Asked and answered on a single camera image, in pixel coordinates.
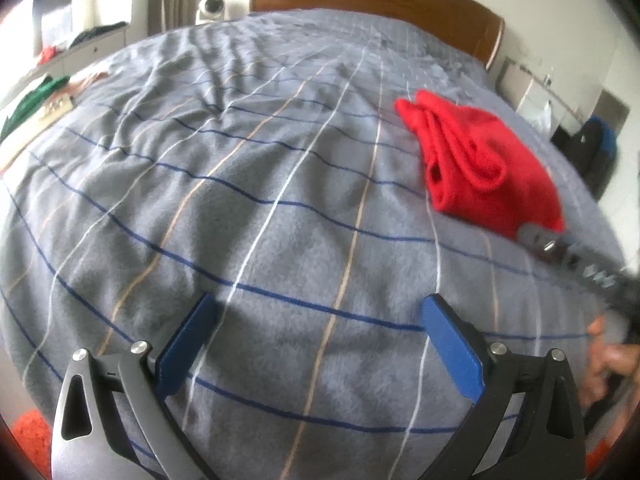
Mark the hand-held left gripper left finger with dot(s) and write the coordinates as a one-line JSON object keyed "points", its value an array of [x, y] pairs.
{"points": [[187, 345]]}

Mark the person's right hand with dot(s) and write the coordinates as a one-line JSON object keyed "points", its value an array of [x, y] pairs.
{"points": [[600, 365]]}

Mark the white plastic bag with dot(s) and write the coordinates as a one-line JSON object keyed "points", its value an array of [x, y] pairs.
{"points": [[542, 116]]}

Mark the green clothes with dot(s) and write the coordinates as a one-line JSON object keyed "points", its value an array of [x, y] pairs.
{"points": [[30, 100]]}

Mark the blue garment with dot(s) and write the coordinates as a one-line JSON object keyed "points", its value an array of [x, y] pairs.
{"points": [[607, 135]]}

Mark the white security camera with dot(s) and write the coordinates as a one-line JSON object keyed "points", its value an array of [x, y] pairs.
{"points": [[211, 7]]}

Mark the small red item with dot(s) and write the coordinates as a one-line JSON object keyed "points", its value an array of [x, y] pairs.
{"points": [[50, 54]]}

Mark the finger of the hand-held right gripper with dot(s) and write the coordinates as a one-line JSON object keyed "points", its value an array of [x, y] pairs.
{"points": [[560, 252]]}

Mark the white desk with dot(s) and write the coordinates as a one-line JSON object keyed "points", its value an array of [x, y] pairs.
{"points": [[85, 52]]}

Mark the grey plaid duvet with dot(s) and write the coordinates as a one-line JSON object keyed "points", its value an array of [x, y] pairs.
{"points": [[250, 200]]}

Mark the white dresser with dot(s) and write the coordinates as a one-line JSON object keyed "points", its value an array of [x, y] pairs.
{"points": [[530, 82]]}

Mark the red sweater with white print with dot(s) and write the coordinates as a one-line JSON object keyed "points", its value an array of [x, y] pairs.
{"points": [[480, 170]]}

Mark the orange fuzzy rug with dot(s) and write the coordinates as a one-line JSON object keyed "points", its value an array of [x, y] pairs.
{"points": [[32, 442]]}

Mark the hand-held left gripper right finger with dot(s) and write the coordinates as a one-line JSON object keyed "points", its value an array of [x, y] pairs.
{"points": [[452, 350]]}

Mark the dark green garment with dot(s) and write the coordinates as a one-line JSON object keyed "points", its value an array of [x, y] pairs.
{"points": [[95, 34]]}

